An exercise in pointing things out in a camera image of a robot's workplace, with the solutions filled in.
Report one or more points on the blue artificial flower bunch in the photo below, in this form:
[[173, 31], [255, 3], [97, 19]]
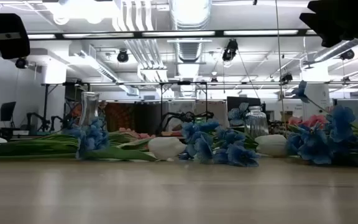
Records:
[[319, 149], [228, 152], [89, 140]]

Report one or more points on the black background robot arm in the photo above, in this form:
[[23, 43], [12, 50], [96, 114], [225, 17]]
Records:
[[43, 124]]

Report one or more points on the tall clear glass vase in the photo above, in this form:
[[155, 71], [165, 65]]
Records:
[[89, 104]]

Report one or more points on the clear ribbed glass vase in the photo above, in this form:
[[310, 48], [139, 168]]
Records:
[[256, 123]]

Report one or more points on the black ceiling spotlight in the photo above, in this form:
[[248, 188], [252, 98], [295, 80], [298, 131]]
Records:
[[232, 44], [123, 56], [286, 77], [21, 63], [347, 54]]

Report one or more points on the orange mandala tapestry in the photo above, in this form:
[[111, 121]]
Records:
[[120, 115]]

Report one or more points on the black beam with light strips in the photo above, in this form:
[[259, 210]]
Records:
[[219, 33]]

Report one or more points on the wide black monitor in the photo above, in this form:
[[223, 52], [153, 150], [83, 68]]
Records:
[[244, 99]]

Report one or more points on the white ceiling pipes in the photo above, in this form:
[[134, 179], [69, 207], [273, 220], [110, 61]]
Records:
[[148, 53]]

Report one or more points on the black background rig frame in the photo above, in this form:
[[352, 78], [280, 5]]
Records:
[[46, 102]]

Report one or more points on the silver ceiling air duct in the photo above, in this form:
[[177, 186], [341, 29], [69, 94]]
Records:
[[190, 51]]

